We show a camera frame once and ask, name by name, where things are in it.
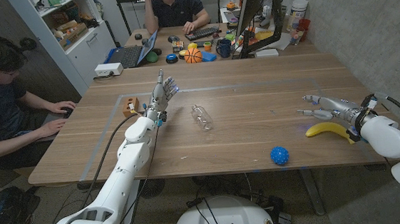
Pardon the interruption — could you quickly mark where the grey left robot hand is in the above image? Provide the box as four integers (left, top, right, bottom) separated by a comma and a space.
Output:
140, 67, 183, 123

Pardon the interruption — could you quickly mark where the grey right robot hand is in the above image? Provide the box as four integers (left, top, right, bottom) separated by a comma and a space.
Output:
295, 90, 366, 131

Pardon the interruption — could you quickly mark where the yellow toy banana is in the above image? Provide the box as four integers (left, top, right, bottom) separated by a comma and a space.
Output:
304, 119, 357, 148

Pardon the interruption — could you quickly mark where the wooden brick with holes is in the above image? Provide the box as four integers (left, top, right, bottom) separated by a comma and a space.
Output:
120, 96, 141, 118

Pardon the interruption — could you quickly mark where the green ball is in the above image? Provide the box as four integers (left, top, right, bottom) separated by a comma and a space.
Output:
145, 50, 160, 64

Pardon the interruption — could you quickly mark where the clear plastic bottle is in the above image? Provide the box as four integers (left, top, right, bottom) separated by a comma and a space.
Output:
190, 103, 215, 133

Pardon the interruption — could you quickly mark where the orange toy basketball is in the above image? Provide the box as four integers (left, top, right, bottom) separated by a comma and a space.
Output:
183, 47, 204, 64

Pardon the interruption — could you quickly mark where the blue spiky stress ball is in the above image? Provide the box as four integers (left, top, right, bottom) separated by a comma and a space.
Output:
270, 144, 292, 167

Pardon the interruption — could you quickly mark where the open black laptop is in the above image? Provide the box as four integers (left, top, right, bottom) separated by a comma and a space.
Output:
102, 29, 162, 71

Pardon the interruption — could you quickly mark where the colourful small box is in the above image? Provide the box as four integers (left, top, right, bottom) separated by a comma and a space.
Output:
172, 39, 185, 54

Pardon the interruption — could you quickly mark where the white power strip box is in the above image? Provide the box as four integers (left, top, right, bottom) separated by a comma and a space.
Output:
93, 61, 125, 78

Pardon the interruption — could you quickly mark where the blue flat box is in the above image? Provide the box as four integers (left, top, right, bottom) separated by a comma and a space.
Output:
200, 50, 218, 63

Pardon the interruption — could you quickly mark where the black computer keyboard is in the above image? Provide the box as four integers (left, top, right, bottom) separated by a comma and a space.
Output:
183, 25, 221, 42

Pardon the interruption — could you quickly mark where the dark blue mug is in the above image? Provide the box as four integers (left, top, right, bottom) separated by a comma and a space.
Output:
215, 37, 234, 59

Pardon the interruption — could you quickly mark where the white shelf cabinet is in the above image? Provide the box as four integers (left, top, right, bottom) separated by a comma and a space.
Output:
6, 0, 120, 102

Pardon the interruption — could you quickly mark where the grey metal table leg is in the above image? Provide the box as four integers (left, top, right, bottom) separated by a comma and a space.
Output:
120, 180, 145, 224
299, 166, 326, 218

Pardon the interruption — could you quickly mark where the person in dark polo shirt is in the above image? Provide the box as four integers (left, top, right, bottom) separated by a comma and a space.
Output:
142, 0, 212, 38

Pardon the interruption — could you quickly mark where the red plastic cup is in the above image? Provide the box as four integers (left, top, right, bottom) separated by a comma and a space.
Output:
296, 17, 313, 43

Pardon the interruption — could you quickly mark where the white flat box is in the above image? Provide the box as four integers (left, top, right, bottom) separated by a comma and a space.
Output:
254, 48, 280, 58

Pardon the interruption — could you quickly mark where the cardboard box with items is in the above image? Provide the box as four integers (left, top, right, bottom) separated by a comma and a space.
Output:
56, 21, 91, 51

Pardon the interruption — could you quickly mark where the white plastic canister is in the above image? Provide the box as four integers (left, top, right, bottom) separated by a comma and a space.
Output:
286, 0, 312, 33

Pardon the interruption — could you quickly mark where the grey laptop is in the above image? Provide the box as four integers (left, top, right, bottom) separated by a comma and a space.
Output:
34, 109, 73, 143

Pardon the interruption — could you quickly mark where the black monitor stand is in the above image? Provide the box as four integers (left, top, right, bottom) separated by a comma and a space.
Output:
234, 0, 286, 58

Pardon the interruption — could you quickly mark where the black computer monitor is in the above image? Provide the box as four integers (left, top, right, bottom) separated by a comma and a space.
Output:
232, 0, 276, 38

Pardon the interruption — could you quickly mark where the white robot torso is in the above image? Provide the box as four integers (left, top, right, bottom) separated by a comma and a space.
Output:
170, 190, 277, 224

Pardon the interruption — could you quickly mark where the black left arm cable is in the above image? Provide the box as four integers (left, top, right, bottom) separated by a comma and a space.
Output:
73, 113, 147, 210

